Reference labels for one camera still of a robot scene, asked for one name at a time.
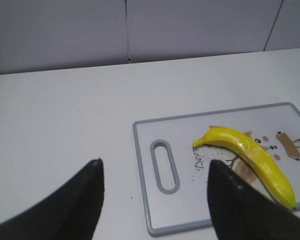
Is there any white grey-rimmed cutting board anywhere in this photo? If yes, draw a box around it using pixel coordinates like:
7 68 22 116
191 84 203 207
132 102 300 237

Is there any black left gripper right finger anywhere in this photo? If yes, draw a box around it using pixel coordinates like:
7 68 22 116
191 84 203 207
207 159 300 240

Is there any yellow plastic banana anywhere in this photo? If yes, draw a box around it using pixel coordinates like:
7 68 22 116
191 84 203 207
192 127 297 210

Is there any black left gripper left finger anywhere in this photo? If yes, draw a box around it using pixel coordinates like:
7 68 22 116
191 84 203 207
0 158 105 240

